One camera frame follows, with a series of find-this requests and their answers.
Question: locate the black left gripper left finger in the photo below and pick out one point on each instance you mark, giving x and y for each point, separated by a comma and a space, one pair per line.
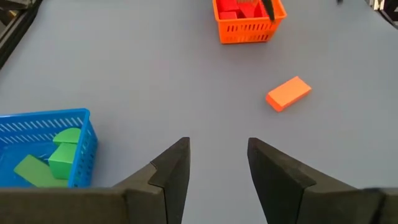
171, 186

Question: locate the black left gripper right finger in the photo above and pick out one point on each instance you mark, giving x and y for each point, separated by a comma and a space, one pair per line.
280, 186

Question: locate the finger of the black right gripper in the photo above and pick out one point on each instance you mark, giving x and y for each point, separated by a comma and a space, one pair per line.
339, 1
269, 9

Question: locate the red rectangular block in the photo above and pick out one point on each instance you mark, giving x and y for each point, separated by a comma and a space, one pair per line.
248, 11
228, 15
228, 5

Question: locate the green chunky block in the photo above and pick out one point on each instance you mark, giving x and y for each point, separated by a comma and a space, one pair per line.
62, 161

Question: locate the green half-cylinder block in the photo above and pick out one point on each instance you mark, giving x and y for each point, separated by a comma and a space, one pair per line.
68, 136

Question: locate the green rectangular block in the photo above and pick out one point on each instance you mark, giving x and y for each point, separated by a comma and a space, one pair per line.
31, 172

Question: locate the orange plastic basket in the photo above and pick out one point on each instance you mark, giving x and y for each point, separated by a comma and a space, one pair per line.
248, 21

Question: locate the orange flat rectangular block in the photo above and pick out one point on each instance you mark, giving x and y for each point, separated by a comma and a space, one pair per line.
289, 91

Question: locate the blue plastic basket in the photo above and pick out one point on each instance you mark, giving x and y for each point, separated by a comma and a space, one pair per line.
9, 158

